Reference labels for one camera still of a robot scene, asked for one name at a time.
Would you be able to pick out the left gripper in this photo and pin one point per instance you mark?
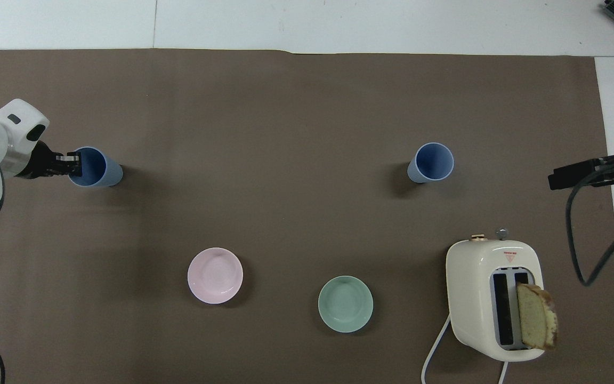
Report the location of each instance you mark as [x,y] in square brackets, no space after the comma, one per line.
[38,161]

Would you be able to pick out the blue cup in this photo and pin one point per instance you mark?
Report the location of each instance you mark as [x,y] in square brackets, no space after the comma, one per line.
[102,169]
[434,161]

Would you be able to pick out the bread slice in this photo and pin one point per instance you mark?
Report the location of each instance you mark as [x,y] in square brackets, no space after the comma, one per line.
[536,317]

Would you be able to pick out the cream toaster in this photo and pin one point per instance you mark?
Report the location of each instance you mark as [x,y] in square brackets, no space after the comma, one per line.
[469,298]

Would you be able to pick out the green plate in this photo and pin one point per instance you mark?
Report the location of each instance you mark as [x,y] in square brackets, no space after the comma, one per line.
[345,304]

